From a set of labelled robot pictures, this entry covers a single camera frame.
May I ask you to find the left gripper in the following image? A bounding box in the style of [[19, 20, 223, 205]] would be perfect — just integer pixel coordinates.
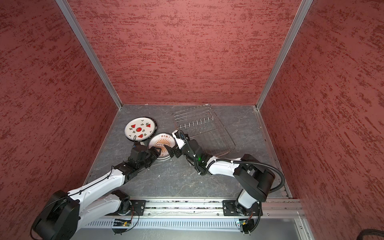
[[137, 146, 162, 171]]

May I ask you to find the orange sunburst plate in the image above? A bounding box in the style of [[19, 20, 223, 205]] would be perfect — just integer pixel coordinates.
[[148, 133, 176, 161]]

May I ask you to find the dark rimmed patterned plate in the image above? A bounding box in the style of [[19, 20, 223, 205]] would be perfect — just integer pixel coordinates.
[[131, 116, 158, 143]]

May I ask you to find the watermelon print white plate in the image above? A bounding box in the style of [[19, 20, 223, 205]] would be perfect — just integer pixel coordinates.
[[124, 117, 157, 142]]

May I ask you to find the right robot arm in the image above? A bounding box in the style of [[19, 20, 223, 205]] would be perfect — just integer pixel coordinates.
[[165, 130, 281, 216]]

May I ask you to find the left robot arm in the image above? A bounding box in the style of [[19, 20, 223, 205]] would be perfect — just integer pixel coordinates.
[[30, 142, 162, 240]]

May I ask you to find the left corner aluminium profile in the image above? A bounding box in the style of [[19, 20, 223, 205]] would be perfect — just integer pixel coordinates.
[[56, 0, 123, 111]]

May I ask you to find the corner aluminium profile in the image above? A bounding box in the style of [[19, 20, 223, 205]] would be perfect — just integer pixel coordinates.
[[56, 0, 123, 111], [256, 0, 313, 111]]

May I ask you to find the right corner aluminium profile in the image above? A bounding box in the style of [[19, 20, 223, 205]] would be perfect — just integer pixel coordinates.
[[256, 0, 313, 111]]

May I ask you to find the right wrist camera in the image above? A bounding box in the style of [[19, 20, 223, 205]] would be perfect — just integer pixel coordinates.
[[172, 130, 187, 150]]

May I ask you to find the metal wire dish rack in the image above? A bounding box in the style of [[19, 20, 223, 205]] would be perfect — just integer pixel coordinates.
[[173, 104, 236, 157]]

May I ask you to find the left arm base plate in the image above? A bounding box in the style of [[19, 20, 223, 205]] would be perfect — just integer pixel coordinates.
[[117, 199, 147, 216]]

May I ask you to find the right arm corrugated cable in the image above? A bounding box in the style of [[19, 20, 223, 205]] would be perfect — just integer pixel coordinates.
[[191, 158, 286, 193]]

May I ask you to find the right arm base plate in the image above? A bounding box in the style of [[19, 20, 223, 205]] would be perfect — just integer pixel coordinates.
[[222, 200, 260, 217]]

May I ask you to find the perforated cable tray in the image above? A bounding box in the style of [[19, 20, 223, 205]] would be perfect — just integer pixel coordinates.
[[85, 218, 246, 232]]

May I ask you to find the aluminium front rail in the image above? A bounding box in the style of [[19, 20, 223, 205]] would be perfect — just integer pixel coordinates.
[[140, 198, 307, 219]]

